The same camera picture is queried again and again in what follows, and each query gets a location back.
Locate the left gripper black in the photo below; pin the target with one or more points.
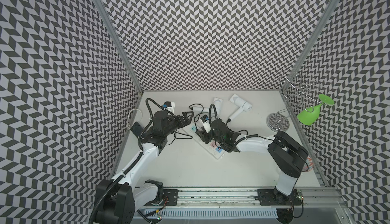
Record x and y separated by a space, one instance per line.
187 121

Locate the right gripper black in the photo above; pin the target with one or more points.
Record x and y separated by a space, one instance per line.
203 135

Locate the white power strip colourful sockets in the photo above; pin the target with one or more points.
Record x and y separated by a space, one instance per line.
210 147

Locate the white blow dryer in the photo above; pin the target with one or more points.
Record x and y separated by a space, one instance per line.
201 109
242 104

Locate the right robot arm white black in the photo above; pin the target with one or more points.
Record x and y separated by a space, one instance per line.
287 153

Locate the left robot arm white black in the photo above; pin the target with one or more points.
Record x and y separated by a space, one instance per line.
118 199

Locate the colourful patterned ceramic bowl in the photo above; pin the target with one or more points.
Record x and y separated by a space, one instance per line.
308 166

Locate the green plastic wine glass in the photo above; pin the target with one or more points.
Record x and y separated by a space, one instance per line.
310 114

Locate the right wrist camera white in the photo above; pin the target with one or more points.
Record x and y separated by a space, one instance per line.
206 123

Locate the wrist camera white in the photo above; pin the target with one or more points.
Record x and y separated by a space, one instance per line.
206 123
169 106

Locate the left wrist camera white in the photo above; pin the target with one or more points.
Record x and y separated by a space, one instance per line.
169 106

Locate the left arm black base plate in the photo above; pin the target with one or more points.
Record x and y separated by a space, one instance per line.
170 197

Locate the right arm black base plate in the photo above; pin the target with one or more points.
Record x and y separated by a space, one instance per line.
271 197

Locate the metal wire glass rack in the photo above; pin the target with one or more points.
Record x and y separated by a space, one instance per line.
297 92

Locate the aluminium front rail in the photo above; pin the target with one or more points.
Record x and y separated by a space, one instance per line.
242 197

